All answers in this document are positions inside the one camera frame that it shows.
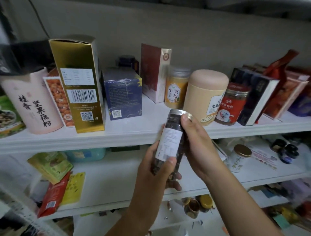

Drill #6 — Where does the person's right hand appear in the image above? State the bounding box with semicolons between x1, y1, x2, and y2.
181;114;224;183

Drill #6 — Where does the person's left hand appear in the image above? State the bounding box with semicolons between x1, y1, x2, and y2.
129;141;183;222

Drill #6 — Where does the dark glass jar silver lid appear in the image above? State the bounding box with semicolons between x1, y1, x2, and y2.
152;109;192;176

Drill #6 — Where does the beige cylinder canister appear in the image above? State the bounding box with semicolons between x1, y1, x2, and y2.
183;69;229;126

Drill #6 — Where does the red canister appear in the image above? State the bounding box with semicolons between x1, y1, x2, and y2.
215;83;251;126

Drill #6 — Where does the white metal shelving unit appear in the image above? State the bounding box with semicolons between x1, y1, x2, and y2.
0;92;311;236

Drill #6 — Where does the clear jar yellow powder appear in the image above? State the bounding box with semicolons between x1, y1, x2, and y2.
164;66;191;110

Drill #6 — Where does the dark blue moon box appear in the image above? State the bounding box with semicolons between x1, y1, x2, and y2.
102;67;143;121

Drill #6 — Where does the orange patterned box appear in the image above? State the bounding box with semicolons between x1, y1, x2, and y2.
43;75;76;128

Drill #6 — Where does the yellow box white label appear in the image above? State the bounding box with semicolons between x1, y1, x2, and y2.
49;35;106;134

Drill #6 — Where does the small pink canister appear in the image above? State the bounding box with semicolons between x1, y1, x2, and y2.
0;68;64;135

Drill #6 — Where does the clear green label nut jar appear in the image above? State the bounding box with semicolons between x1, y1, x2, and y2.
0;95;26;138

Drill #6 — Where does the tall black and yellow box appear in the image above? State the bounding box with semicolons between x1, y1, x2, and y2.
0;39;54;75

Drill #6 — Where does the person's right forearm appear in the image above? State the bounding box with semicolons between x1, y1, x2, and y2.
204;163;285;236

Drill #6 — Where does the person's left forearm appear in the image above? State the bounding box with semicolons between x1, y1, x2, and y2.
106;209;163;236

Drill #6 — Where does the black box white edge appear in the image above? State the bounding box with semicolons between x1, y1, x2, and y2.
231;67;280;126

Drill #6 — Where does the red box white edge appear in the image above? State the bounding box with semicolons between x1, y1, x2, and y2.
262;73;310;120

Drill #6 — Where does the small dark bottle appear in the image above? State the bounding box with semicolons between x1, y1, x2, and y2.
279;144;300;164
271;138;287;153

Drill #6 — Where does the yellow tag packet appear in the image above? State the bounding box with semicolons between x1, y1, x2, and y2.
61;172;86;205

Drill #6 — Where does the teal plastic basket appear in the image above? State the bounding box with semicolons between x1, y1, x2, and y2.
64;148;107;163

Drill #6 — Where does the red snack packet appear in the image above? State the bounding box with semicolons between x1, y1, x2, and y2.
37;171;71;218

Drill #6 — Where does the green snack packet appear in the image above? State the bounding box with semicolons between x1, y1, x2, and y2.
28;152;74;184

